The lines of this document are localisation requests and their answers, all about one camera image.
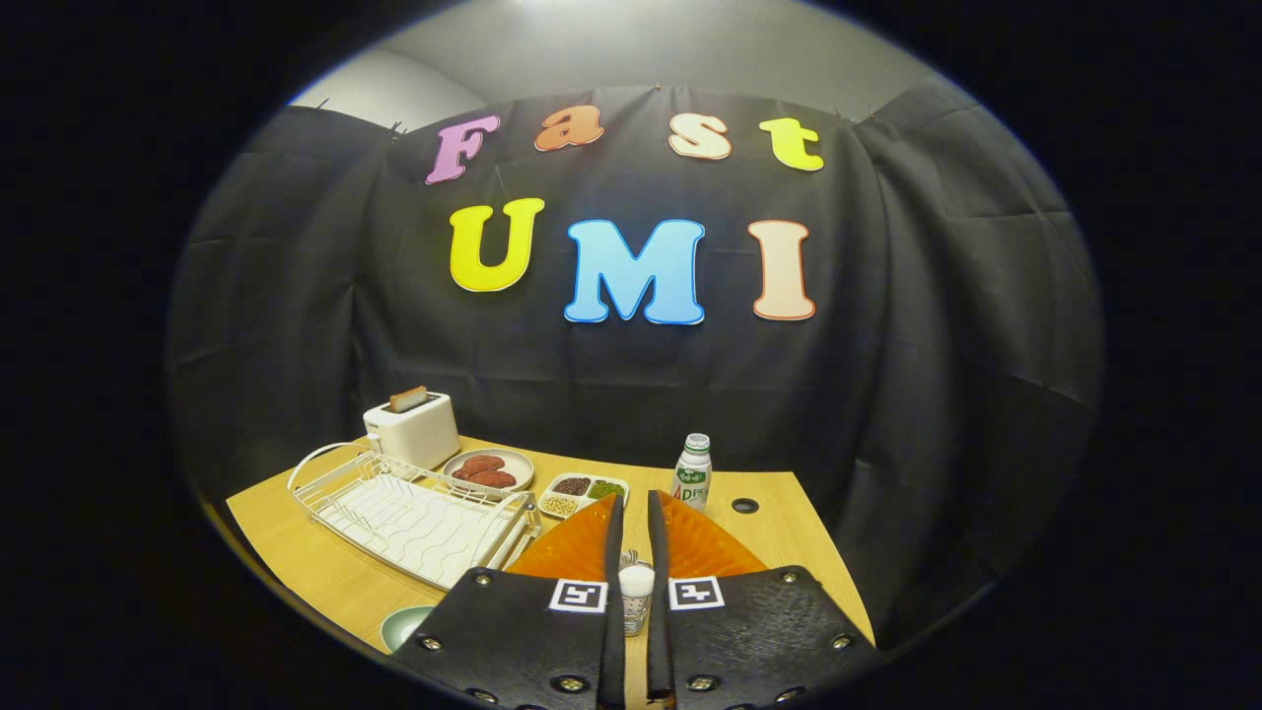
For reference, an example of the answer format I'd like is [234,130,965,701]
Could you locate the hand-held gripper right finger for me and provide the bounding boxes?
[646,490,880,710]

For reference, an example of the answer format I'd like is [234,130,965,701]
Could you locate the metal wire basket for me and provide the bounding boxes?
[621,548,652,638]

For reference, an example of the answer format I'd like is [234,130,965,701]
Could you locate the white drain tray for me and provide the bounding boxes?
[330,473,528,591]

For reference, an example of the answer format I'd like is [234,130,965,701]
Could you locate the white and green drink bottle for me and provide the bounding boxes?
[671,433,713,511]

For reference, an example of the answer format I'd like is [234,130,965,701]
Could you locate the white wire dish rack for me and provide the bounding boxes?
[287,442,543,593]

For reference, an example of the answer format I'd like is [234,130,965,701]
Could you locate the black backdrop cloth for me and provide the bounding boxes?
[166,79,1105,652]

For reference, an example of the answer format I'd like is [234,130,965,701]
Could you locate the white toaster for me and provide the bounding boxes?
[363,392,461,471]

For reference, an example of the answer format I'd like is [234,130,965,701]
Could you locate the white compartment dish with beans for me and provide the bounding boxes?
[537,472,630,521]

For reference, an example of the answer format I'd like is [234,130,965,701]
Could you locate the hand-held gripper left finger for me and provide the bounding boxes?
[391,493,628,710]

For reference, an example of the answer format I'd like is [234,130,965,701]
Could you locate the pale green plate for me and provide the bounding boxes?
[381,605,437,655]

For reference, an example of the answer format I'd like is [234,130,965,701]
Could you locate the beige plate with meat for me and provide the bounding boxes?
[441,449,535,494]

